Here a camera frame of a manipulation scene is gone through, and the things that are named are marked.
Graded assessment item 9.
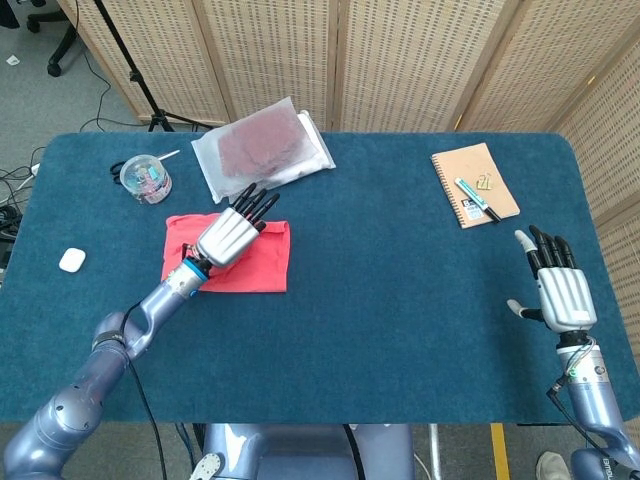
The black tripod stand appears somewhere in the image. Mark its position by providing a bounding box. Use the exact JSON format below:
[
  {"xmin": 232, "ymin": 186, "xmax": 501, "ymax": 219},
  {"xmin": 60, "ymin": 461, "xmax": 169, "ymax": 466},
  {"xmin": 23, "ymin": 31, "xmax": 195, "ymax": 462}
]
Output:
[{"xmin": 92, "ymin": 0, "xmax": 214, "ymax": 134}]

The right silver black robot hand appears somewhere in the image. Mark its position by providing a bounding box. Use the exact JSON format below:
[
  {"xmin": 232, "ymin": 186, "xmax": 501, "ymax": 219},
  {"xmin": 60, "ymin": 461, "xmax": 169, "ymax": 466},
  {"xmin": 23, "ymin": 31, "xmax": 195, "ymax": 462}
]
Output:
[{"xmin": 506, "ymin": 224, "xmax": 600, "ymax": 334}]

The black office chair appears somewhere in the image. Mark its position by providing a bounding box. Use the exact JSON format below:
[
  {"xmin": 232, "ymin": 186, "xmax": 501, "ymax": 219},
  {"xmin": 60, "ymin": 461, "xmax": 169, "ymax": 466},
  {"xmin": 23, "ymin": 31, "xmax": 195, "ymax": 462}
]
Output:
[{"xmin": 27, "ymin": 0, "xmax": 79, "ymax": 77}]

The blue carpet table cover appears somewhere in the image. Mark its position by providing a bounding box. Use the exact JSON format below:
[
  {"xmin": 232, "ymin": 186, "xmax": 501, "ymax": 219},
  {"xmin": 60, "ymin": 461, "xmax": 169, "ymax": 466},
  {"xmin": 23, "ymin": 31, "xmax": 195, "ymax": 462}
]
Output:
[{"xmin": 0, "ymin": 131, "xmax": 640, "ymax": 426}]

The metal table leg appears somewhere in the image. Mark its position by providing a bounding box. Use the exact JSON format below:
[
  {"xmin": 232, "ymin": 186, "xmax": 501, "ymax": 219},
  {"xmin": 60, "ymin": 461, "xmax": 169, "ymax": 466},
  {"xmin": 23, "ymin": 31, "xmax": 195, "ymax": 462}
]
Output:
[{"xmin": 428, "ymin": 424, "xmax": 444, "ymax": 480}]

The beige shoe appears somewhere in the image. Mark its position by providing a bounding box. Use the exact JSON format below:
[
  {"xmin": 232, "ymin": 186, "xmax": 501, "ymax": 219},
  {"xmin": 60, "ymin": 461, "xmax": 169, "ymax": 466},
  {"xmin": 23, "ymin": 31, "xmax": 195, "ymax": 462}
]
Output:
[{"xmin": 535, "ymin": 451, "xmax": 571, "ymax": 480}]

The clear jar of coloured clips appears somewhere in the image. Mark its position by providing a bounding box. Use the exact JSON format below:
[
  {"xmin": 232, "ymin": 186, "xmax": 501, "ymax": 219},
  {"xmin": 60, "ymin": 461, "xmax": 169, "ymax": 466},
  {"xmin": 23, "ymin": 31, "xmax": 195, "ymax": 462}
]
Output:
[{"xmin": 119, "ymin": 153, "xmax": 173, "ymax": 205}]

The red t-shirt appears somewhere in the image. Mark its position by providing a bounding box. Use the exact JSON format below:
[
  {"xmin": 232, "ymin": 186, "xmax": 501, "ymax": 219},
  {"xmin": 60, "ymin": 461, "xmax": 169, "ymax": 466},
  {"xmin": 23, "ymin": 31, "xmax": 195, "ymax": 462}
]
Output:
[{"xmin": 161, "ymin": 213, "xmax": 291, "ymax": 294}]

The green and white marker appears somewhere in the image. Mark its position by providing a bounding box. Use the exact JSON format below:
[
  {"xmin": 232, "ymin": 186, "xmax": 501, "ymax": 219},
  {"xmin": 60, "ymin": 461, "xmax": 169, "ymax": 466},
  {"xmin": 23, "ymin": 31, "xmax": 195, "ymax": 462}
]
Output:
[{"xmin": 454, "ymin": 176, "xmax": 502, "ymax": 224}]

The white bagged garment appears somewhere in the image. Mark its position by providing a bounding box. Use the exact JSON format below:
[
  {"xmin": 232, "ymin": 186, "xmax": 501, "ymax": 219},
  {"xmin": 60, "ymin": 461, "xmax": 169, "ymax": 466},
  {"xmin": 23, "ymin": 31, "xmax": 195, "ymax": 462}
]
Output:
[{"xmin": 227, "ymin": 110, "xmax": 336, "ymax": 205}]

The translucent bag with dark garment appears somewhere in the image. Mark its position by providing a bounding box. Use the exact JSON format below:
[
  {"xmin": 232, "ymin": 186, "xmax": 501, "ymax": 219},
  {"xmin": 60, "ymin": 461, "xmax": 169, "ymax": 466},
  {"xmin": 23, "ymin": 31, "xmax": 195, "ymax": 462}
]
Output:
[{"xmin": 190, "ymin": 95, "xmax": 324, "ymax": 205}]

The kraft spiral notebook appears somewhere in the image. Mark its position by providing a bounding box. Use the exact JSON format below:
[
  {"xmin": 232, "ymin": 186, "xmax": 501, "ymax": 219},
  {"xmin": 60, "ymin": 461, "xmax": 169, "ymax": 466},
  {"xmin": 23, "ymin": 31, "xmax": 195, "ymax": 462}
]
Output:
[{"xmin": 431, "ymin": 142, "xmax": 521, "ymax": 231}]

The bundle of floor cables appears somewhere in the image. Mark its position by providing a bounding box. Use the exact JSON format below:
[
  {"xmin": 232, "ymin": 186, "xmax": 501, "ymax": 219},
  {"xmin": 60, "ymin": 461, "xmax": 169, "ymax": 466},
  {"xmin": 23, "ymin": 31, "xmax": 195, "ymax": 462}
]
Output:
[{"xmin": 0, "ymin": 144, "xmax": 41, "ymax": 271}]

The black floor cable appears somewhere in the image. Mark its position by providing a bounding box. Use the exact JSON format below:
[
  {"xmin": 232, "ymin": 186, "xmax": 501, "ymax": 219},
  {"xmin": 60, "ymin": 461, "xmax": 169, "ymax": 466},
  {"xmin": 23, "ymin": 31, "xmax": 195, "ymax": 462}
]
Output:
[{"xmin": 78, "ymin": 47, "xmax": 151, "ymax": 132}]

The blue-grey robot torso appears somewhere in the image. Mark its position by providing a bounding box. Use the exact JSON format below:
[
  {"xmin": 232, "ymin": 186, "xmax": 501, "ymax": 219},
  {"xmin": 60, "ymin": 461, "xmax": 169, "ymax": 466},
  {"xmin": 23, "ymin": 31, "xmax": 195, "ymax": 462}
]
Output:
[{"xmin": 189, "ymin": 423, "xmax": 416, "ymax": 480}]

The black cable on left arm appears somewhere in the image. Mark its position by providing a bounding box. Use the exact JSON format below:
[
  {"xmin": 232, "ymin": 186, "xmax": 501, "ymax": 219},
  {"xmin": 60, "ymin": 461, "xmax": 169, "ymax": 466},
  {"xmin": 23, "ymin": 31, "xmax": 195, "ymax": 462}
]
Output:
[{"xmin": 122, "ymin": 302, "xmax": 169, "ymax": 480}]

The wicker folding screen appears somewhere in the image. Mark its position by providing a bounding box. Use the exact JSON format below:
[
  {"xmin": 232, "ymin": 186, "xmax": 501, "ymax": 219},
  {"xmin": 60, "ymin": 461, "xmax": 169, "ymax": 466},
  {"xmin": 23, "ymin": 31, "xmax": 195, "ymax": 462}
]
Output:
[{"xmin": 57, "ymin": 0, "xmax": 640, "ymax": 466}]

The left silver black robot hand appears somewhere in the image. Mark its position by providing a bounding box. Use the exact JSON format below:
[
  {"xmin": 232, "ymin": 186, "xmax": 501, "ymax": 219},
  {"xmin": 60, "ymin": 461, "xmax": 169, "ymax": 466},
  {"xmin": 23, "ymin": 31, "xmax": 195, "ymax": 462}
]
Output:
[{"xmin": 195, "ymin": 182, "xmax": 281, "ymax": 269}]

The white earbuds case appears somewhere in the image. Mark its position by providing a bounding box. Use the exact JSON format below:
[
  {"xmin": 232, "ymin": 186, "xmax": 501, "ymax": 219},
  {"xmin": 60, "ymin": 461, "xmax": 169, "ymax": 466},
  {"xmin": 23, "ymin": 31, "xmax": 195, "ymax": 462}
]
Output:
[{"xmin": 58, "ymin": 247, "xmax": 87, "ymax": 273}]

